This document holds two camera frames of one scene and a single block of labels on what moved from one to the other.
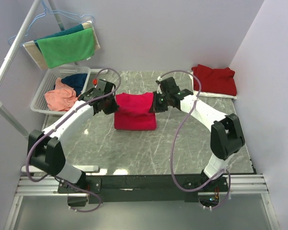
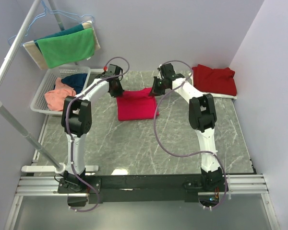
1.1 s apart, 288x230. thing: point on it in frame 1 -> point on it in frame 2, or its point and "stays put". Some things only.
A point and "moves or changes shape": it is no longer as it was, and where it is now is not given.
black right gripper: (155, 107) -> (155, 92)
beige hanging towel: (31, 50) stays put
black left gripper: (114, 108) -> (120, 91)
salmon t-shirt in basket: (62, 98) stays put
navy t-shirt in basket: (77, 80) stays put
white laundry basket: (38, 104) stays put
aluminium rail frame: (237, 185) stays put
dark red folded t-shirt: (218, 81) stays put
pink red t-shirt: (133, 113) moves or changes shape
